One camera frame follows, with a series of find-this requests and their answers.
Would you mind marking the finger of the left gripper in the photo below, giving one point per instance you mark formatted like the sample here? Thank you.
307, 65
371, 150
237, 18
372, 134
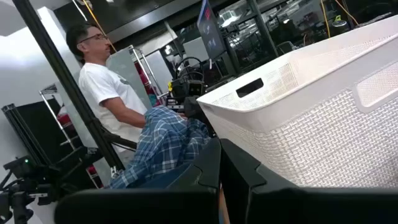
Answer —
199, 112

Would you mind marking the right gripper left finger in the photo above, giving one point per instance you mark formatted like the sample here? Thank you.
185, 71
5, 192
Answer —
186, 205

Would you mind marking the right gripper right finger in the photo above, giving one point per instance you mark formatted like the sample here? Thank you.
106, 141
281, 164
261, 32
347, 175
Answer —
280, 205

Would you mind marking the blue plaid shirt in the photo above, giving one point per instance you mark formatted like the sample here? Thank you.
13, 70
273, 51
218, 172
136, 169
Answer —
168, 140

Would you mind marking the black computer monitor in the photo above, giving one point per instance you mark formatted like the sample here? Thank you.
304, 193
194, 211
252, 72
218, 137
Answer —
211, 31

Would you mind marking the white perforated plastic basket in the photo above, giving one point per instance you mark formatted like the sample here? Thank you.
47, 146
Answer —
311, 140

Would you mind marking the person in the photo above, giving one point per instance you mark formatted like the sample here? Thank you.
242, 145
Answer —
99, 84

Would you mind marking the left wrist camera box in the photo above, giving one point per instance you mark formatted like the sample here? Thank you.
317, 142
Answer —
196, 88

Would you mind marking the black table camera mount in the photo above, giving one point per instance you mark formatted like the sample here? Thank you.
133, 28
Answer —
21, 183

